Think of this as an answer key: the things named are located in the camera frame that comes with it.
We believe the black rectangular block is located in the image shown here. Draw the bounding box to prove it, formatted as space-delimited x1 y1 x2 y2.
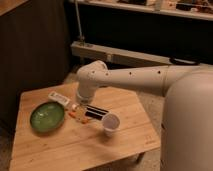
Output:
86 105 108 120

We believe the white plastic cup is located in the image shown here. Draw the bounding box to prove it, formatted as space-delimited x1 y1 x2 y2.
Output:
102 113 120 137

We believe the orange pepper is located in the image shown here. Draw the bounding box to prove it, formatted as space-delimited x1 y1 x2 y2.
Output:
69 112 88 124

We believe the white rectangular box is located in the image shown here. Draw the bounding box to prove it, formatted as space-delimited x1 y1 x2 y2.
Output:
48 91 70 106

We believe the green round plate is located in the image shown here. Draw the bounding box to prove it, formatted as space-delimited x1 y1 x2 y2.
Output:
30 102 65 133

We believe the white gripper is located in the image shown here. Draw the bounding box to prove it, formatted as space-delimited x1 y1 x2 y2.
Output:
76 84 97 122

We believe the black handle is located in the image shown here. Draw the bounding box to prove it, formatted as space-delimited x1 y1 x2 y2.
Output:
169 58 200 66

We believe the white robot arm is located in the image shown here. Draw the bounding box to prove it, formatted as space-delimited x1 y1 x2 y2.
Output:
76 60 213 171

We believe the metal shelf rail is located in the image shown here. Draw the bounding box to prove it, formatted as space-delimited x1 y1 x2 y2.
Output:
70 40 213 68

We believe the vertical metal pole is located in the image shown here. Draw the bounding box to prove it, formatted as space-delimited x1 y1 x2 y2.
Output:
74 0 85 45

